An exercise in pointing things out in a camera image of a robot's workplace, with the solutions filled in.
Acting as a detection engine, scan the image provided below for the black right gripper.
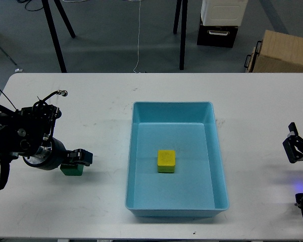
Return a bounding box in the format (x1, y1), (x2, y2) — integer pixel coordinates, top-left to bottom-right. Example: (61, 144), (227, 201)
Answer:
(282, 122), (303, 163)

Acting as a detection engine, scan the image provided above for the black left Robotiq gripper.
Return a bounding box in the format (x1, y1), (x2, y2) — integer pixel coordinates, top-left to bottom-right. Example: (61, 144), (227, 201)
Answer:
(23, 138), (93, 170)

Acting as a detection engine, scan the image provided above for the green wooden block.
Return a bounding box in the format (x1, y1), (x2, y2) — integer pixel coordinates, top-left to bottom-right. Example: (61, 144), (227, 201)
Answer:
(60, 164), (84, 176)

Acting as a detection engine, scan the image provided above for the yellow wooden block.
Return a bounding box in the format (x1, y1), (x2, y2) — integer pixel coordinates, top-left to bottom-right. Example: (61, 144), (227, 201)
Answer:
(157, 150), (176, 173)

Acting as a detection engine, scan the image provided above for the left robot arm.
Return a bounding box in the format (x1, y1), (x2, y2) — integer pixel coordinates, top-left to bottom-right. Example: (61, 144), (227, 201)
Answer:
(0, 90), (93, 190)

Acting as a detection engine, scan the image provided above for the white appliance box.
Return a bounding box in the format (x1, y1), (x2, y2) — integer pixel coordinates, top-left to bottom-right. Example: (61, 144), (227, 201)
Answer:
(200, 0), (248, 27)

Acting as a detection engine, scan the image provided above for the light blue plastic bin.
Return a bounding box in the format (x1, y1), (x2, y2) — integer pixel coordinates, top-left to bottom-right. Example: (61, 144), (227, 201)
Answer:
(125, 102), (229, 217)

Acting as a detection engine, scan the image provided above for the black stand leg left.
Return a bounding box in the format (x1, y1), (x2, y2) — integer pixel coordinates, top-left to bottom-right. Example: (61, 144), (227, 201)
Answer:
(41, 0), (76, 73)

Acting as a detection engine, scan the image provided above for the black stand leg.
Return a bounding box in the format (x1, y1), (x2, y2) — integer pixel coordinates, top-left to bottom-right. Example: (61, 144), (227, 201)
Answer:
(173, 0), (188, 71)
(41, 0), (76, 73)

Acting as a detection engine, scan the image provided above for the black stand leg right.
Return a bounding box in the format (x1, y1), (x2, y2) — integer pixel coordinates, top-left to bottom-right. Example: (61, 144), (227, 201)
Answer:
(173, 0), (188, 71)

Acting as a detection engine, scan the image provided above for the plywood box with handles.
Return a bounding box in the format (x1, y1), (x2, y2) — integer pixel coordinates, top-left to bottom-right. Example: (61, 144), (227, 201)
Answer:
(244, 30), (303, 73)

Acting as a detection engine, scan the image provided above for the black box with handle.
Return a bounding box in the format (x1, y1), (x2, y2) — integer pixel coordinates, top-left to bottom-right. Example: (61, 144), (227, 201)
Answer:
(196, 19), (239, 48)

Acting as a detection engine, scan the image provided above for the white hanging cable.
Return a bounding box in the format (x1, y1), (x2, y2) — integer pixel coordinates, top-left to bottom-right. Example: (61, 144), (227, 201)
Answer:
(133, 0), (142, 74)

